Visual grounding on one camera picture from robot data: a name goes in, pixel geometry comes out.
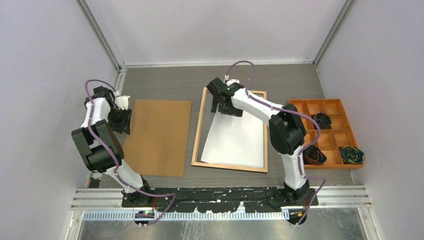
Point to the blue yellow rolled tie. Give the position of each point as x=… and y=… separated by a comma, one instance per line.
x=351, y=155

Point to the aluminium front rail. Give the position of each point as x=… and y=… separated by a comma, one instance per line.
x=108, y=204

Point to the landscape photo print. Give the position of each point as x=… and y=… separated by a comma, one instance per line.
x=235, y=139

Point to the brown backing board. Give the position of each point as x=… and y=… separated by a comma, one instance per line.
x=157, y=143

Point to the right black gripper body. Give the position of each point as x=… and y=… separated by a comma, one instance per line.
x=228, y=109

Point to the orange compartment tray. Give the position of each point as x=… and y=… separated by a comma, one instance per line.
x=339, y=135

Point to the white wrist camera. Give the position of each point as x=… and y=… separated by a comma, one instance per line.
x=122, y=102
x=232, y=81

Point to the dark red rolled tie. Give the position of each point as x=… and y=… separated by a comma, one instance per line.
x=313, y=156

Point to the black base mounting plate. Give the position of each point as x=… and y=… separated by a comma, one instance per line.
x=268, y=199

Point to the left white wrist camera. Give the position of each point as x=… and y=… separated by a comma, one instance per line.
x=122, y=102

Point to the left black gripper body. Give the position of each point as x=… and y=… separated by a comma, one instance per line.
x=119, y=119

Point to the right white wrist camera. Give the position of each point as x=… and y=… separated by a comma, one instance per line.
x=232, y=81

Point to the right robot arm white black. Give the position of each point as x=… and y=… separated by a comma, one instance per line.
x=286, y=130

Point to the wooden picture frame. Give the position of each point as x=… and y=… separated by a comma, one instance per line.
x=232, y=132

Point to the black rolled tie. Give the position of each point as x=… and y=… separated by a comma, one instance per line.
x=323, y=120

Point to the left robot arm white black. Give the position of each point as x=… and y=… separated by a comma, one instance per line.
x=107, y=113

